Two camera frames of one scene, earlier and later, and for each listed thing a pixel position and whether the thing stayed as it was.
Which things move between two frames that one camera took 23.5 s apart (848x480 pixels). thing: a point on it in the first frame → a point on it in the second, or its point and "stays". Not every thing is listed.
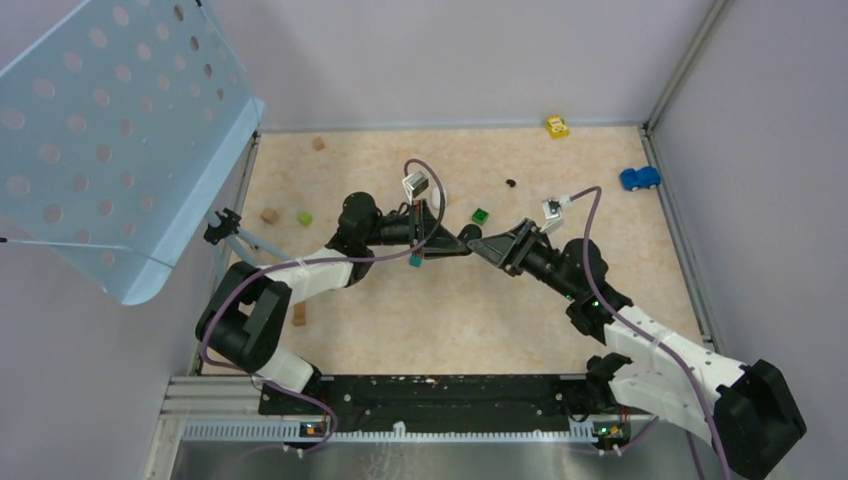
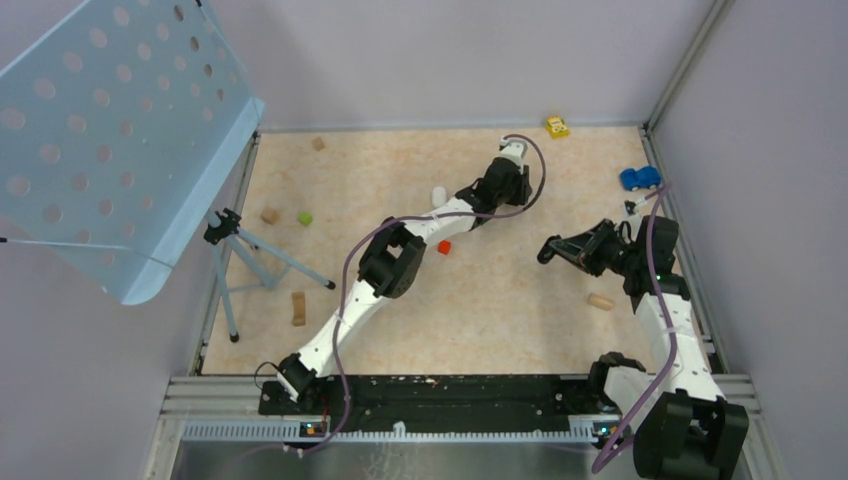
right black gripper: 504,249 → 583,249
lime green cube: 305,218 stays
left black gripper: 444,244 → 519,177
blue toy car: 633,179 stays
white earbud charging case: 436,197 stays
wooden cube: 270,215 stays
